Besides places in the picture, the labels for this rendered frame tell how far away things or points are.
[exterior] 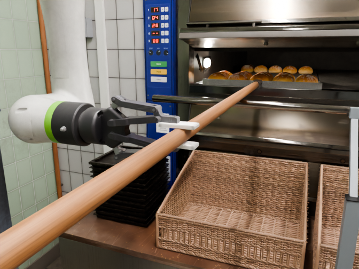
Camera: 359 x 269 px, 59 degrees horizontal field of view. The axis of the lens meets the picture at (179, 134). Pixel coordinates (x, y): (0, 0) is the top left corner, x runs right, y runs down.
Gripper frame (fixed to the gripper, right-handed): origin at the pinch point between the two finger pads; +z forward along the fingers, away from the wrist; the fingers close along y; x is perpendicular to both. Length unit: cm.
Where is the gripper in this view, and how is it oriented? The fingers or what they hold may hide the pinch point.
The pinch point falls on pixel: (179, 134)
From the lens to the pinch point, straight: 59.9
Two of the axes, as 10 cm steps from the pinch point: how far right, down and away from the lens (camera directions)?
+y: -0.1, 9.7, 2.6
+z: 9.3, 1.0, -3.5
